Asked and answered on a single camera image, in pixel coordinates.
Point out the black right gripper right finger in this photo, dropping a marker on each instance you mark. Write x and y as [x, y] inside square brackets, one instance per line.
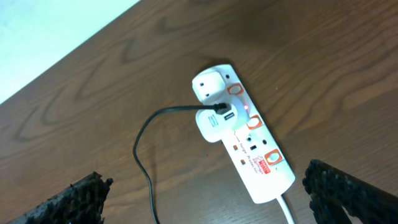
[336, 196]

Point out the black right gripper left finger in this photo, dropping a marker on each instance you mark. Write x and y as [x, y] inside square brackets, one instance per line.
[81, 202]

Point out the white USB charger adapter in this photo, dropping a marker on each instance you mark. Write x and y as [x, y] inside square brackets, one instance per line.
[213, 124]

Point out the white plug adapter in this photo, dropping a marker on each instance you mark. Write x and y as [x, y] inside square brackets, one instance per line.
[208, 86]

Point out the white power strip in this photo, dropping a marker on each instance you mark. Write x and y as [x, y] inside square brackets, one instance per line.
[254, 152]

